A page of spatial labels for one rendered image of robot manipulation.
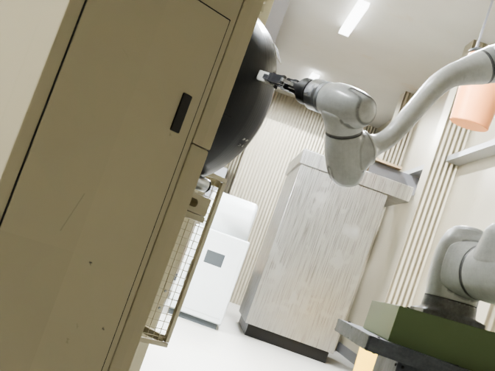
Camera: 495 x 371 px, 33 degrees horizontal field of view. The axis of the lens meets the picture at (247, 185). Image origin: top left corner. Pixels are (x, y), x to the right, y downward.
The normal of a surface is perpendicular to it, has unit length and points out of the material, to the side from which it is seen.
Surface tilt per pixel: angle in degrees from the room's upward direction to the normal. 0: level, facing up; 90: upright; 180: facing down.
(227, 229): 71
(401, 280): 90
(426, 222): 90
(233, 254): 90
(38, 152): 90
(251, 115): 102
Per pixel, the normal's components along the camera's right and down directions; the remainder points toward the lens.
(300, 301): 0.05, -0.07
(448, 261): -0.84, -0.33
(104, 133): 0.67, 0.18
